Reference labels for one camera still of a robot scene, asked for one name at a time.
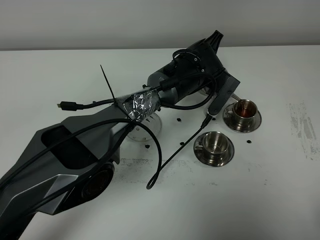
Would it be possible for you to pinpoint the steel teapot tray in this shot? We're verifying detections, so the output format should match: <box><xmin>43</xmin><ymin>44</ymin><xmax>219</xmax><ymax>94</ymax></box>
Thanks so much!
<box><xmin>127</xmin><ymin>113</ymin><xmax>162</xmax><ymax>142</ymax></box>

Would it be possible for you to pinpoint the black cable tie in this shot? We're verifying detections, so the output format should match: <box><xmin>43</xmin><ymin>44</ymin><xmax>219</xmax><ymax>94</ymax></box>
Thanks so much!
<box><xmin>100</xmin><ymin>65</ymin><xmax>162</xmax><ymax>186</ymax></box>

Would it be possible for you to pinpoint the loose black usb plug cable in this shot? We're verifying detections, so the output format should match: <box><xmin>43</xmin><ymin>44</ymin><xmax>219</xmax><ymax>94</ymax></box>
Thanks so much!
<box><xmin>55</xmin><ymin>98</ymin><xmax>118</xmax><ymax>112</ymax></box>

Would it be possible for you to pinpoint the near stainless steel teacup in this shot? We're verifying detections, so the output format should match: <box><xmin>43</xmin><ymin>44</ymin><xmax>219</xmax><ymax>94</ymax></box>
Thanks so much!
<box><xmin>193</xmin><ymin>131</ymin><xmax>231</xmax><ymax>161</ymax></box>

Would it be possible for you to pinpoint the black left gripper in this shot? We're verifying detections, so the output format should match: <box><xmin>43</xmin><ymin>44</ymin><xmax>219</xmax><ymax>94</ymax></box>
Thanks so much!
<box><xmin>187</xmin><ymin>30</ymin><xmax>226</xmax><ymax>95</ymax></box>

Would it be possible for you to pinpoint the near stainless steel saucer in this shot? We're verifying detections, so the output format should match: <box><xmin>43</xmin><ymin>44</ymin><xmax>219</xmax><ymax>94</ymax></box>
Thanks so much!
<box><xmin>197</xmin><ymin>135</ymin><xmax>235</xmax><ymax>167</ymax></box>

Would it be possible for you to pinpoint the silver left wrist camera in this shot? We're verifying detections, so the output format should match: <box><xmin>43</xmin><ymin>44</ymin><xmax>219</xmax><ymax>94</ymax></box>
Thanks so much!
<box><xmin>207</xmin><ymin>76</ymin><xmax>240</xmax><ymax>117</ymax></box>

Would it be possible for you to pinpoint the far stainless steel teacup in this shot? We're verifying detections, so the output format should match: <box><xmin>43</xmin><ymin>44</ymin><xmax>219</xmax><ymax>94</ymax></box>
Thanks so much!
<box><xmin>225</xmin><ymin>99</ymin><xmax>258</xmax><ymax>125</ymax></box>

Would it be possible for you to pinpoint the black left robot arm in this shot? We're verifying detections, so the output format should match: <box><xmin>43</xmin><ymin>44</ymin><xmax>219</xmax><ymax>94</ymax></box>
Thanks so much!
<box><xmin>0</xmin><ymin>31</ymin><xmax>228</xmax><ymax>240</ymax></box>

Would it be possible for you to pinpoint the stainless steel saucer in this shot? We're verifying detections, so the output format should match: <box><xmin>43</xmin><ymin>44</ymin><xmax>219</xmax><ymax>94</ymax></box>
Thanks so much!
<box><xmin>222</xmin><ymin>103</ymin><xmax>262</xmax><ymax>133</ymax></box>
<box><xmin>197</xmin><ymin>135</ymin><xmax>235</xmax><ymax>167</ymax></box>

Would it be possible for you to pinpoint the stainless steel teapot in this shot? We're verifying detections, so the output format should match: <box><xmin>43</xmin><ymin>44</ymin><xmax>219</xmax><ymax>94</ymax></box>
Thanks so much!
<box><xmin>198</xmin><ymin>86</ymin><xmax>241</xmax><ymax>101</ymax></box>

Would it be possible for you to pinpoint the stainless steel teacup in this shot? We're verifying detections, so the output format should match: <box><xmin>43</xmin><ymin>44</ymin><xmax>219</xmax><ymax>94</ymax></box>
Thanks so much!
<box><xmin>225</xmin><ymin>99</ymin><xmax>258</xmax><ymax>125</ymax></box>
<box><xmin>193</xmin><ymin>131</ymin><xmax>231</xmax><ymax>161</ymax></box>

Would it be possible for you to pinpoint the far stainless steel saucer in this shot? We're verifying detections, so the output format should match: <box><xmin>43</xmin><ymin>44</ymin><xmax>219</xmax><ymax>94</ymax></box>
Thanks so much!
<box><xmin>222</xmin><ymin>103</ymin><xmax>262</xmax><ymax>133</ymax></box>

